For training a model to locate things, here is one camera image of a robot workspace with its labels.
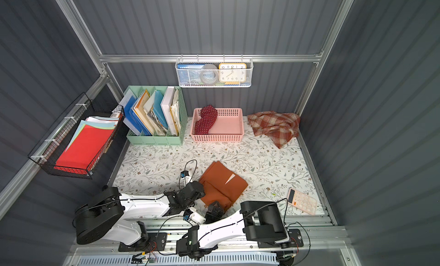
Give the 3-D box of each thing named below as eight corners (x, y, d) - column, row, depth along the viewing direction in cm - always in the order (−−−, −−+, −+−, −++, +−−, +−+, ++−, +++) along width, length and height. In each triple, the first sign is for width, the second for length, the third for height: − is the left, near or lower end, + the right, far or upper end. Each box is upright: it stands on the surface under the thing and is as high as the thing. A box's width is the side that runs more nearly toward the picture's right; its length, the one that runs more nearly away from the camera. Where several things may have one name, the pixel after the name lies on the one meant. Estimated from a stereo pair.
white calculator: (285, 202, 86) (286, 201, 85) (289, 188, 91) (290, 186, 89) (313, 215, 82) (314, 214, 81) (315, 200, 87) (317, 198, 85)
